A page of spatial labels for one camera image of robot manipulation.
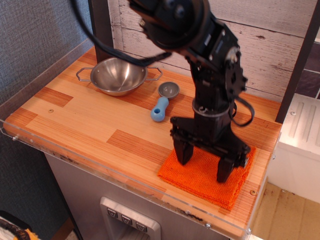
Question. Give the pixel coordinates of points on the yellow black object bottom left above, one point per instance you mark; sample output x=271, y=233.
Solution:
x=10, y=231

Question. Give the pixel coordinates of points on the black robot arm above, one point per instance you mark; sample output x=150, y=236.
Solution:
x=189, y=28

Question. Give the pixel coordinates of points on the grey dispenser button panel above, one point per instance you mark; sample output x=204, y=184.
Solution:
x=123, y=223

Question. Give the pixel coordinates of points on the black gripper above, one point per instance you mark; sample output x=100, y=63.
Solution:
x=213, y=134

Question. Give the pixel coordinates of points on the orange knitted cloth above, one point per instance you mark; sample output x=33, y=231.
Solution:
x=199, y=177

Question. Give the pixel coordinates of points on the dark vertical post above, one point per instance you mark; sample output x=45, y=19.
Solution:
x=100, y=21
x=300, y=63

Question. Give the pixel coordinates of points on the white plastic toy appliance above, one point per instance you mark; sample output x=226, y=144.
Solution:
x=295, y=164

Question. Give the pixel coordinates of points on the stainless steel bowl with handles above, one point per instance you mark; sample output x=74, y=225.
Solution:
x=116, y=77

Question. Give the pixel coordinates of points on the silver toy fridge cabinet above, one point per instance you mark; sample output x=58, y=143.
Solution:
x=82, y=191

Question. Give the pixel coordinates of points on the dark vertical post right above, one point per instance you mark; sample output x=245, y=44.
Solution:
x=300, y=63

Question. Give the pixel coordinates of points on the blue and grey scoop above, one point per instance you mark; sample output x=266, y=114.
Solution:
x=167, y=91

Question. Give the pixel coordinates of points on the dark vertical post left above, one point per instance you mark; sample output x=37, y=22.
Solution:
x=100, y=21

